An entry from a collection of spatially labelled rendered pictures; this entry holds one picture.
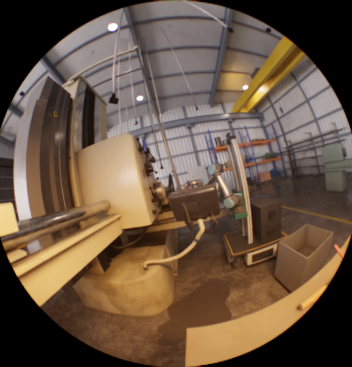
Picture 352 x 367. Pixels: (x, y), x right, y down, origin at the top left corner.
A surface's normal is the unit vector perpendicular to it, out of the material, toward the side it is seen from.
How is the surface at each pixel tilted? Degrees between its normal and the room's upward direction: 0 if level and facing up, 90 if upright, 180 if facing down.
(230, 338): 0
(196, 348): 0
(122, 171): 90
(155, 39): 169
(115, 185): 90
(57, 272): 90
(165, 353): 0
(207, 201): 109
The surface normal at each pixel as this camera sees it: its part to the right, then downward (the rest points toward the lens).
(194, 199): -0.18, 0.38
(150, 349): -0.22, -0.98
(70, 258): 0.98, -0.22
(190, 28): 0.21, 0.96
